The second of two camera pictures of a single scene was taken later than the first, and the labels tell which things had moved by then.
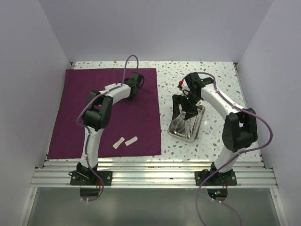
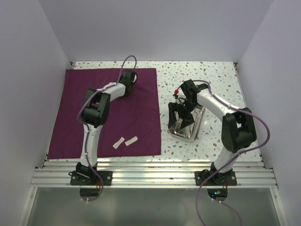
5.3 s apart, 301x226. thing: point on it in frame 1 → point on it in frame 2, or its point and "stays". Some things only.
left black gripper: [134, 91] → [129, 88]
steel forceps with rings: [180, 124] stays
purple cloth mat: [133, 130] stays
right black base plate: [218, 178] stays
